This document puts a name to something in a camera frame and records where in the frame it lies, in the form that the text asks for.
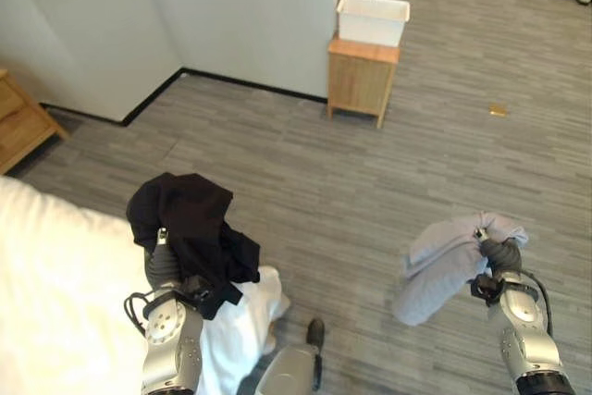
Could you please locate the dark robot foot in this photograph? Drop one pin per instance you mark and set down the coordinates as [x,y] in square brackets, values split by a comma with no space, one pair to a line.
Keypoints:
[316,332]

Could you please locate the white plastic laundry basket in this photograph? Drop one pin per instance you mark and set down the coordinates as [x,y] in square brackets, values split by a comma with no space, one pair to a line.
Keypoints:
[373,18]

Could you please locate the light grey garment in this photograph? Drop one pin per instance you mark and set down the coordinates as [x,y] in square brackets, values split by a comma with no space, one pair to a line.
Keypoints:
[439,270]

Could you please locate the small wooden cabinet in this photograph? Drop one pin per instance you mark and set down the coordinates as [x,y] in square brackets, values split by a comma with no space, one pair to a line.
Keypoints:
[363,78]

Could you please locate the yellow scrap on floor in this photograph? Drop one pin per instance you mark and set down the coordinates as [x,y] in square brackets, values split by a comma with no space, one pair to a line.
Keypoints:
[497,110]

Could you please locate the white bed sheet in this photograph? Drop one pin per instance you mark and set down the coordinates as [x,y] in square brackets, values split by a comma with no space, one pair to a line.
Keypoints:
[65,293]

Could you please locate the black garment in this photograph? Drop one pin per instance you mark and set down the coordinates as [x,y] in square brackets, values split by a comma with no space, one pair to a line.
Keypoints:
[194,228]

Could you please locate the silver robot leg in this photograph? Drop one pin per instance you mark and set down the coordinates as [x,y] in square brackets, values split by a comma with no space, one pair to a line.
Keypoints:
[287,369]

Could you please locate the wooden bedside drawer unit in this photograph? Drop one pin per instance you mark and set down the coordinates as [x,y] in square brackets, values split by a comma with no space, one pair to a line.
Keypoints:
[23,122]

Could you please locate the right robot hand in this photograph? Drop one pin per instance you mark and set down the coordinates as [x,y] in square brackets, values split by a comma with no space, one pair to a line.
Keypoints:
[502,254]

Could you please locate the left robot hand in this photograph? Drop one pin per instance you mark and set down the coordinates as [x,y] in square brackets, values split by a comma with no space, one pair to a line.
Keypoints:
[162,262]

